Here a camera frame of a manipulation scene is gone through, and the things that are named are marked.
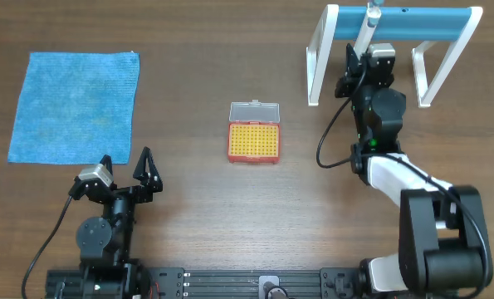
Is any red and yellow tip box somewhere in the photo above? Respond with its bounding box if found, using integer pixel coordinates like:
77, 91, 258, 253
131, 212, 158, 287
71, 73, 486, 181
227, 99, 281, 165

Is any white and blue stand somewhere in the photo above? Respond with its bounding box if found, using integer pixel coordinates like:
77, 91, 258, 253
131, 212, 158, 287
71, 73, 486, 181
306, 3, 484, 109

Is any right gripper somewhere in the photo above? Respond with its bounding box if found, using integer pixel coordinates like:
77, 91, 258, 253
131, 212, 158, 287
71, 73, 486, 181
335, 42, 396, 99

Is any blue cloth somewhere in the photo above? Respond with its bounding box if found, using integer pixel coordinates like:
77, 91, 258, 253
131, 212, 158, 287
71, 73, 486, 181
7, 51, 141, 166

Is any black cable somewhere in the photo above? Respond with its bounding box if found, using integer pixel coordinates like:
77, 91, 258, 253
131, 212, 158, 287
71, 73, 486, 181
315, 60, 492, 287
21, 194, 74, 299

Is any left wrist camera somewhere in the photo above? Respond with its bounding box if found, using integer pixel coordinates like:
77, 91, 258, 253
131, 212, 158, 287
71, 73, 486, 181
76, 163, 115, 189

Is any mounting rail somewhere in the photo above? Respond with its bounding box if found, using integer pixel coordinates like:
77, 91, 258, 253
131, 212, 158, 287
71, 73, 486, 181
45, 267, 364, 299

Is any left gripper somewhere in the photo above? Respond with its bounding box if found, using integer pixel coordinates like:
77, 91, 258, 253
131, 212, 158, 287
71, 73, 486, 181
67, 146, 164, 204

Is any white pipette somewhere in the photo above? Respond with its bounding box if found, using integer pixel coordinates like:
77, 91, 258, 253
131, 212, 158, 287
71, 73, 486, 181
353, 0, 384, 59

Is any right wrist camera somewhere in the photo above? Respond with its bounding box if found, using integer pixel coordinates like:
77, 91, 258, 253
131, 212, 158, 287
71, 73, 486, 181
366, 42, 396, 59

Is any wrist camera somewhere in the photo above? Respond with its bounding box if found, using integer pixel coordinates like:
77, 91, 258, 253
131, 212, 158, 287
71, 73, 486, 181
76, 163, 115, 189
366, 42, 396, 59

